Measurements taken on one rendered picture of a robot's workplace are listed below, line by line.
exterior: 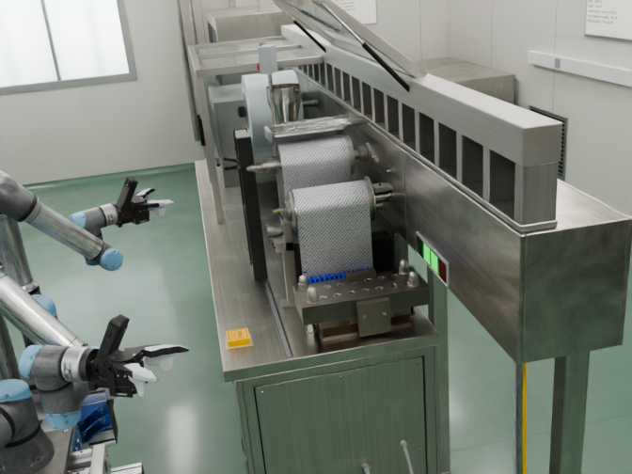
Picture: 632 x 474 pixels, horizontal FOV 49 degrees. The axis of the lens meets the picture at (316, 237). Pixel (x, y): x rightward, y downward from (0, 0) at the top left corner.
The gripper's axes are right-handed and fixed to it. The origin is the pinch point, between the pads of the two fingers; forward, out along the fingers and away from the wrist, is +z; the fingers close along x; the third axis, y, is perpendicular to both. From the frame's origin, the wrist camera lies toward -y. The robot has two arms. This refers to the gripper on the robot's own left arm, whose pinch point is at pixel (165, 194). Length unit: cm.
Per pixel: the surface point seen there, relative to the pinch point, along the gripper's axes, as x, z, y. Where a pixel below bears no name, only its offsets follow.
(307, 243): 63, 17, 0
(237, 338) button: 65, -12, 23
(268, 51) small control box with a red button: 6, 44, -47
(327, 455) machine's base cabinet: 93, 2, 59
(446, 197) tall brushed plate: 112, 24, -32
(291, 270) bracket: 56, 16, 13
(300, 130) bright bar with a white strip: 36, 36, -26
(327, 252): 67, 23, 4
